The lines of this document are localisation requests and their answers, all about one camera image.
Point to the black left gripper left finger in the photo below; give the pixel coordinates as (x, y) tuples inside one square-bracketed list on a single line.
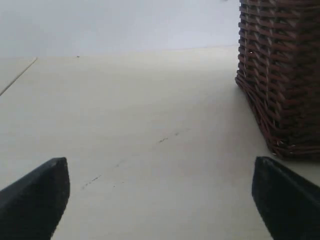
[(32, 207)]

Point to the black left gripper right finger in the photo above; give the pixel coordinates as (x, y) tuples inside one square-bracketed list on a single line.
[(288, 203)]

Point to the dark brown wicker basket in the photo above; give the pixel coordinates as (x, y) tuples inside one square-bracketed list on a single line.
[(279, 73)]

